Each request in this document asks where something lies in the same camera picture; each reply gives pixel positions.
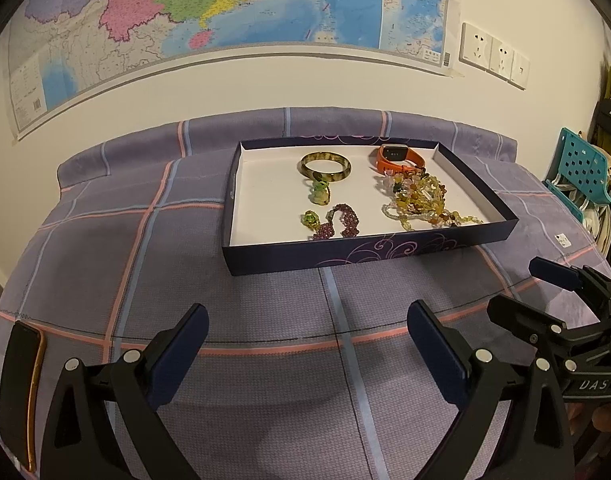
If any purple plaid bedsheet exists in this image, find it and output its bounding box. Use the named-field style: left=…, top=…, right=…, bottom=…
left=0, top=108, right=609, bottom=479

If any teal perforated plastic chair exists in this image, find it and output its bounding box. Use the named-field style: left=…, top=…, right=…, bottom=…
left=543, top=128, right=611, bottom=222

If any black smartphone orange case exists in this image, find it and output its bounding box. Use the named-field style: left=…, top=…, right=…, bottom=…
left=0, top=321, right=46, bottom=472

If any wall map poster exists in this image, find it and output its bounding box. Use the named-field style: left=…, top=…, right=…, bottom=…
left=5, top=0, right=461, bottom=139

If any dark blue jewelry tray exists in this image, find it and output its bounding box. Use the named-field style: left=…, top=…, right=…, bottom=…
left=222, top=136, right=518, bottom=275

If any tortoiseshell bangle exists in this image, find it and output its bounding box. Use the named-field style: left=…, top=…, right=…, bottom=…
left=298, top=151, right=352, bottom=183

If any white fabric label tag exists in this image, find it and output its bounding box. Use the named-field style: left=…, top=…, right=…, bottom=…
left=555, top=233, right=571, bottom=248

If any person's right hand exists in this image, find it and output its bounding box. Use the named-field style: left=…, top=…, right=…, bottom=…
left=566, top=403, right=611, bottom=434

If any orange smart watch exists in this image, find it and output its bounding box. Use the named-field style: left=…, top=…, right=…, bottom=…
left=376, top=144, right=426, bottom=174

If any yellow amber bead necklace pile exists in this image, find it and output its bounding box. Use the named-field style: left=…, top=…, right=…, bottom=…
left=377, top=169, right=487, bottom=232

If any maroon beaded necklace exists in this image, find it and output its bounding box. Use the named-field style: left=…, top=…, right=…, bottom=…
left=307, top=202, right=362, bottom=242

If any black handbag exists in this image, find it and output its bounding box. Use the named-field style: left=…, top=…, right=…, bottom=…
left=595, top=99, right=611, bottom=134

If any white wall socket panel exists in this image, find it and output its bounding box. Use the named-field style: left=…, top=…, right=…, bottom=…
left=458, top=22, right=531, bottom=90

